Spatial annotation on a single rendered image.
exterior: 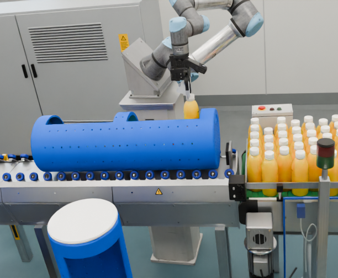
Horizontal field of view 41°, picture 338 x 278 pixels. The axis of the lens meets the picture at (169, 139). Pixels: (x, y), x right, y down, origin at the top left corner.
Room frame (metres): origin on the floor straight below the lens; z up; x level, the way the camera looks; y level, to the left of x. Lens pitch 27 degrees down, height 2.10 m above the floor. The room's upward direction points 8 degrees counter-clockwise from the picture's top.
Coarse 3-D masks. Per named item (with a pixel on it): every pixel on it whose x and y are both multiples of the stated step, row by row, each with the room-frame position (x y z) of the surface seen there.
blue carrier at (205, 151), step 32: (64, 128) 1.97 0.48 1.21; (96, 128) 1.93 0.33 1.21; (128, 128) 1.88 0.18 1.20; (160, 128) 1.85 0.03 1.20; (192, 128) 1.81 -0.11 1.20; (64, 160) 1.91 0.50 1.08; (96, 160) 1.87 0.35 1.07; (128, 160) 1.83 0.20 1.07; (160, 160) 1.80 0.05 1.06; (192, 160) 1.77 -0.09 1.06
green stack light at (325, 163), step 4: (316, 156) 1.43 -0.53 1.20; (332, 156) 1.40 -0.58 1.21; (316, 160) 1.42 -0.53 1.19; (320, 160) 1.41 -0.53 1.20; (324, 160) 1.40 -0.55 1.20; (328, 160) 1.39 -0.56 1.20; (332, 160) 1.40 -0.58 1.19; (316, 164) 1.43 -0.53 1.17; (320, 164) 1.41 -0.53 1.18; (324, 164) 1.40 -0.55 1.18; (328, 164) 1.39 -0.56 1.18; (332, 164) 1.40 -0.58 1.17; (320, 168) 1.41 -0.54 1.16; (324, 168) 1.40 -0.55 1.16; (328, 168) 1.39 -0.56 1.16
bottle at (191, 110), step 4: (188, 100) 1.94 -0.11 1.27; (192, 100) 1.94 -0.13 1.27; (184, 104) 1.95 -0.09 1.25; (188, 104) 1.93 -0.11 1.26; (192, 104) 1.93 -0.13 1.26; (196, 104) 1.94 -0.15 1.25; (184, 108) 1.94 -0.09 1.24; (188, 108) 1.92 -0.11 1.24; (192, 108) 1.92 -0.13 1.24; (196, 108) 1.93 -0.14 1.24; (184, 112) 1.94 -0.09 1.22; (188, 112) 1.92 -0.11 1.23; (192, 112) 1.92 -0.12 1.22; (196, 112) 1.92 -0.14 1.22; (184, 116) 1.94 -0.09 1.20; (188, 116) 1.92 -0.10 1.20; (192, 116) 1.92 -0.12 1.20; (196, 116) 1.92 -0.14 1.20
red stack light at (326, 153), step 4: (316, 144) 1.43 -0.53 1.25; (316, 148) 1.43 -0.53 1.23; (320, 148) 1.41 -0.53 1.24; (324, 148) 1.40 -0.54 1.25; (328, 148) 1.39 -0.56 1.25; (332, 148) 1.40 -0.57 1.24; (316, 152) 1.43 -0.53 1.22; (320, 152) 1.41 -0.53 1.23; (324, 152) 1.40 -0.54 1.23; (328, 152) 1.39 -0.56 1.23; (332, 152) 1.40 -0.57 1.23; (320, 156) 1.41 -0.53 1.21; (324, 156) 1.40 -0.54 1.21; (328, 156) 1.39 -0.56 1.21
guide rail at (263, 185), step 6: (246, 186) 1.64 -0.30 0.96; (252, 186) 1.64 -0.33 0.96; (258, 186) 1.63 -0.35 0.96; (264, 186) 1.63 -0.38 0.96; (270, 186) 1.62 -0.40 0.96; (276, 186) 1.61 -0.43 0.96; (288, 186) 1.60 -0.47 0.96; (294, 186) 1.60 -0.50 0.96; (300, 186) 1.59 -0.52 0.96; (306, 186) 1.59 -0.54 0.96; (312, 186) 1.58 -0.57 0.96; (318, 186) 1.57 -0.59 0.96; (330, 186) 1.56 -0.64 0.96; (336, 186) 1.56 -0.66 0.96
